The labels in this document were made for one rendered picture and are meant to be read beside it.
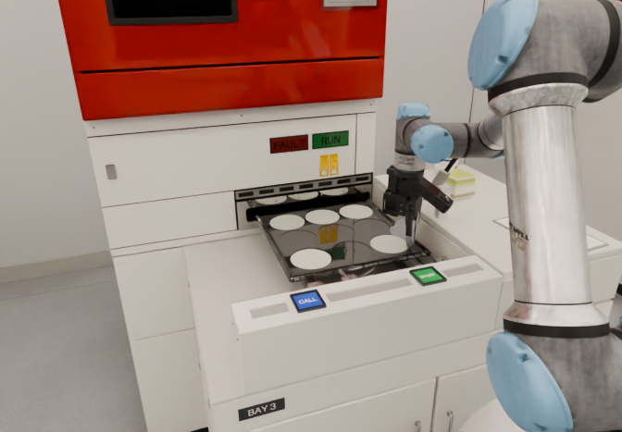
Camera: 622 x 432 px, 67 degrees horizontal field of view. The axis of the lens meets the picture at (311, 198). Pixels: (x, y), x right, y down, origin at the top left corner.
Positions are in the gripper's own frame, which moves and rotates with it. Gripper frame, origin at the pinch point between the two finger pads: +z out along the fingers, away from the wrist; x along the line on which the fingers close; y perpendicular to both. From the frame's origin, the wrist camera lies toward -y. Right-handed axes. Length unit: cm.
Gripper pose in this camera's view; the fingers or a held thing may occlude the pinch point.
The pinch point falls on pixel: (412, 243)
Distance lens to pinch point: 122.3
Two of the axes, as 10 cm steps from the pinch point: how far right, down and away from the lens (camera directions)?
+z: 0.1, 9.2, 3.9
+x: -4.5, 3.5, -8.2
